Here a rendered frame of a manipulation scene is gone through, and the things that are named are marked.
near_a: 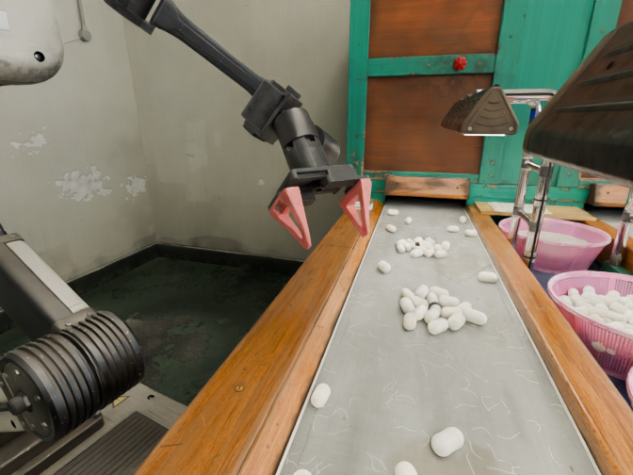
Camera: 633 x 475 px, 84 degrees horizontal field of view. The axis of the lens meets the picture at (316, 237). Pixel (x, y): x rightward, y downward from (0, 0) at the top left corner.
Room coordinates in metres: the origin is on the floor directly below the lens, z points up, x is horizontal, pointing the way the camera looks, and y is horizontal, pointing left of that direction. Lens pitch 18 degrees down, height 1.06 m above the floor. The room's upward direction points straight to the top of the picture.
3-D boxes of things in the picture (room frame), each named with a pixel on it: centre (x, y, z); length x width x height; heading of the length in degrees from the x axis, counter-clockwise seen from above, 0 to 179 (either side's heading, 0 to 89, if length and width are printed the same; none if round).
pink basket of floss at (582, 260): (0.96, -0.66, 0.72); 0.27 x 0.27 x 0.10
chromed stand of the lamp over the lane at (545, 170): (0.84, -0.42, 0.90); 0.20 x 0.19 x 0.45; 165
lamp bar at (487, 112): (0.87, -0.35, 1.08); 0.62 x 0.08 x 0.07; 165
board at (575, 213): (1.17, -0.72, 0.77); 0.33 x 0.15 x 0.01; 75
